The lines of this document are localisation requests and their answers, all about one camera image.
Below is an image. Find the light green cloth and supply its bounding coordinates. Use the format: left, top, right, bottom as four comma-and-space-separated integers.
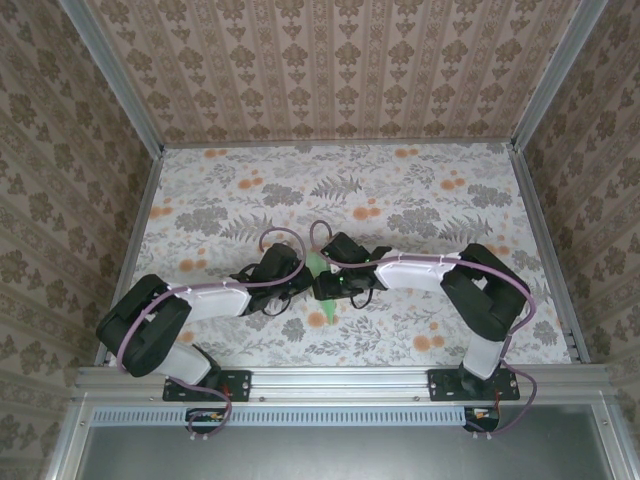
305, 252, 339, 324

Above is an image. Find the floral table cover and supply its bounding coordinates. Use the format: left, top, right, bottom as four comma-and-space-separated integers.
107, 142, 575, 369

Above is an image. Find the grey metal panel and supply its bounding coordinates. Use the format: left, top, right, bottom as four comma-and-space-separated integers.
74, 424, 619, 480

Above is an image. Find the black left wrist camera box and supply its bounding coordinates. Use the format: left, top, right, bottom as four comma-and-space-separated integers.
259, 243, 302, 282

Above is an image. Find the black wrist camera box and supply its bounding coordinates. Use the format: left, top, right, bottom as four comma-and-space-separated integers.
319, 232, 366, 266
259, 243, 302, 282

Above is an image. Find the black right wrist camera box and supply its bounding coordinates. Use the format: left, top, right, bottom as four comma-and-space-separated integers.
319, 232, 366, 266

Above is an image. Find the aluminium mounting rail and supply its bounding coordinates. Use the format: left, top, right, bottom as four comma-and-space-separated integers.
73, 363, 615, 402

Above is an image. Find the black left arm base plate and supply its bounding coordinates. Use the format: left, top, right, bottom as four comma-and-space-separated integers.
162, 368, 253, 403

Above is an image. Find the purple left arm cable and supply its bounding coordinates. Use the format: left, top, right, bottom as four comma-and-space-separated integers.
117, 226, 307, 445

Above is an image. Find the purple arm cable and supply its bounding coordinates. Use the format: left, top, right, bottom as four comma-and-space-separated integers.
308, 220, 539, 442
117, 226, 307, 445

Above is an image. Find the slotted grey cable duct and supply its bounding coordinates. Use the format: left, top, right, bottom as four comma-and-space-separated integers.
92, 405, 501, 427

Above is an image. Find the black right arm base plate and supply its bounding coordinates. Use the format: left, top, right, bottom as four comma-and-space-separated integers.
428, 368, 521, 403

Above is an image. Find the aluminium side rail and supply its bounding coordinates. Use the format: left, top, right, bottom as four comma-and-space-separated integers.
93, 147, 167, 370
509, 142, 592, 369

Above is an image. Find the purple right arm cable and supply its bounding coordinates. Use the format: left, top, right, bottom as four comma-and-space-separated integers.
308, 220, 539, 442

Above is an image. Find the aluminium lower frame bar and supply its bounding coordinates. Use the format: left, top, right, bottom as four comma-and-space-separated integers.
592, 394, 640, 480
47, 392, 96, 480

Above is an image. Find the aluminium corner post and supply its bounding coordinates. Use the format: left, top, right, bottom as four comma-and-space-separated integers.
63, 0, 167, 155
510, 0, 610, 151

